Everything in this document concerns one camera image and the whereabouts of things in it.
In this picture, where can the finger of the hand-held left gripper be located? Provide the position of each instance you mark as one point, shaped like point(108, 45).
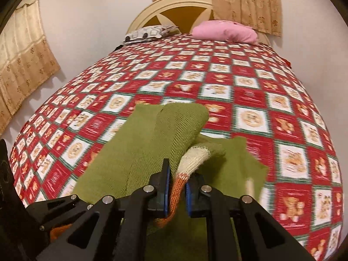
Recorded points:
point(62, 209)

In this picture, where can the pink pillow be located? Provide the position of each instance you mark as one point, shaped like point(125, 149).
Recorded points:
point(225, 32)

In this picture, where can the tan floral curtain panel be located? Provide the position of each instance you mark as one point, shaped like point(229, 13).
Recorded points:
point(244, 2)

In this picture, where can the red patchwork bear bedspread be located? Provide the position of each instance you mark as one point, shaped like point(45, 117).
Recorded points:
point(244, 92)

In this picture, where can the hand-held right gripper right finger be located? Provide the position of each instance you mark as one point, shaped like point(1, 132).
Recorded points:
point(189, 199)

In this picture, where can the cream wooden headboard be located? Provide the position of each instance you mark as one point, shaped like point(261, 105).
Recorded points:
point(146, 16)

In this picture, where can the green orange cream striped sweater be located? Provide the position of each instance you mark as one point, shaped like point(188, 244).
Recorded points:
point(141, 152)

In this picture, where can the white grey patterned pillow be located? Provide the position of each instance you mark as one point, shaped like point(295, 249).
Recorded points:
point(148, 33)

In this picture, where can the small dark object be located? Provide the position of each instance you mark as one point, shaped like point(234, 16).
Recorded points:
point(117, 48)

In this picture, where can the beige floral side curtain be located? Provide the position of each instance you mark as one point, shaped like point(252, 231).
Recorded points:
point(21, 59)

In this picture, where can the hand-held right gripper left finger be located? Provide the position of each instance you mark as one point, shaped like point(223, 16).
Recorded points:
point(166, 193)

